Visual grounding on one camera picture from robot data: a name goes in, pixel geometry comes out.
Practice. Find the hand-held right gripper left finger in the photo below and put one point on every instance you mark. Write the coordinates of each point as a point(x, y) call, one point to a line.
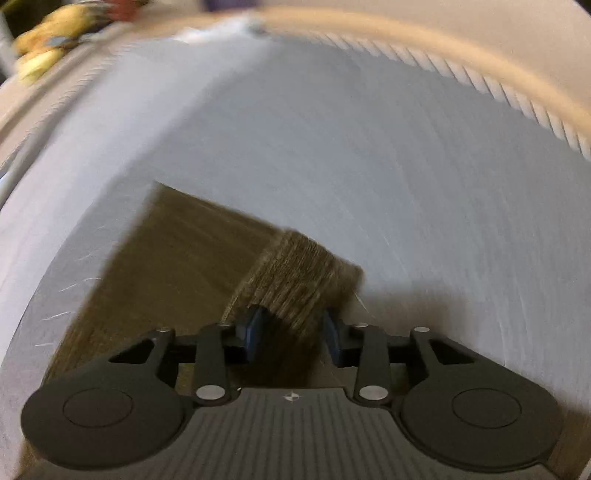
point(255, 333)

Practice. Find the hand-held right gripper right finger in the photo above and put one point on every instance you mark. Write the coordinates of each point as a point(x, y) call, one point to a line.
point(330, 337)

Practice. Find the black grey striped sock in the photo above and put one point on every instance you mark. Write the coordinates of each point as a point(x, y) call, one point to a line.
point(194, 277)

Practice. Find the yellow plush toy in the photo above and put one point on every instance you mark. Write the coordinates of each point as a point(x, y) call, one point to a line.
point(46, 37)

